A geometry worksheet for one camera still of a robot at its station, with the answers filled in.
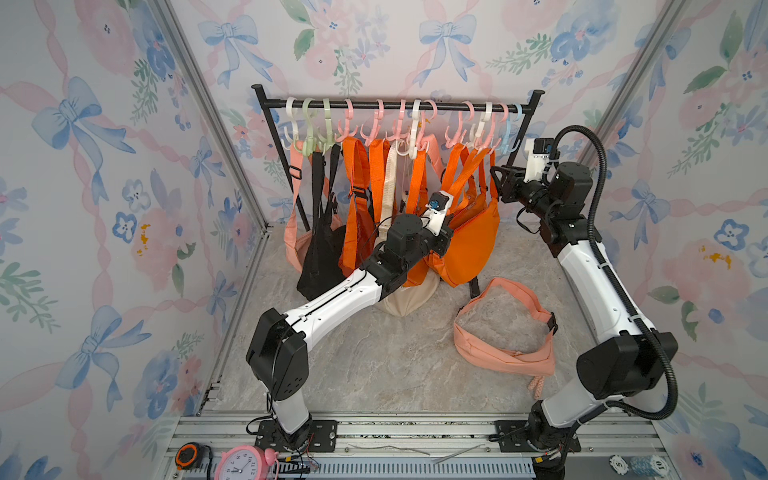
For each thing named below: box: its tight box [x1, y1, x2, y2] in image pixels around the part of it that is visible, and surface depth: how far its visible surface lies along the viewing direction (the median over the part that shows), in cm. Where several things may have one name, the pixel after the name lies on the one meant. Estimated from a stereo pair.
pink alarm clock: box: [214, 445, 280, 480], surface depth 70 cm
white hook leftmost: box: [281, 96, 299, 149], surface depth 68 cm
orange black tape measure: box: [175, 442, 202, 471], surface depth 70 cm
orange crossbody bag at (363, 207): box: [339, 137, 391, 277], surface depth 80 cm
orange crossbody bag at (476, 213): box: [426, 147, 500, 287], surface depth 91 cm
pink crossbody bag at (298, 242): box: [284, 141, 312, 273], surface depth 87 cm
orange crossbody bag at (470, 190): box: [442, 143, 500, 232], surface depth 87 cm
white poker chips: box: [608, 454, 670, 478], surface depth 69 cm
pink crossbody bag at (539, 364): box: [453, 278, 559, 399], surface depth 82 cm
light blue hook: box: [496, 103, 523, 154], surface depth 71 cm
